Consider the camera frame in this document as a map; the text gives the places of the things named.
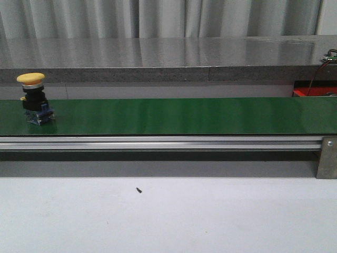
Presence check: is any yellow mushroom push button switch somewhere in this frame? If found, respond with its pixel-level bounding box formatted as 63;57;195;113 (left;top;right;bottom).
16;72;55;125

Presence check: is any green circuit board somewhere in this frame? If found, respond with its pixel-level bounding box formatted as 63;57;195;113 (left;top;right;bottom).
321;49;337;63

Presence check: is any white pleated curtain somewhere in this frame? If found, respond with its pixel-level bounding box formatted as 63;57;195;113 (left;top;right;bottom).
1;1;321;39

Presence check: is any red plastic bin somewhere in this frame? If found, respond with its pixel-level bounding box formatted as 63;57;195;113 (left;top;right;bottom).
293;81;336;97

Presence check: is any grey stone counter slab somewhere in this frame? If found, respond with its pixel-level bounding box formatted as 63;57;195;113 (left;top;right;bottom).
1;35;336;83

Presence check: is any aluminium conveyor side rail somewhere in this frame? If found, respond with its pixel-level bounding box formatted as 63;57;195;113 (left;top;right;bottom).
1;135;323;151

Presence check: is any green conveyor belt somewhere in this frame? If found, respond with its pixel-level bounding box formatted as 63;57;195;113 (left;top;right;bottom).
1;97;336;136

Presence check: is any steel conveyor mounting bracket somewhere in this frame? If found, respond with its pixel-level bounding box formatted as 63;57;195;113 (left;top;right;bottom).
316;137;337;179

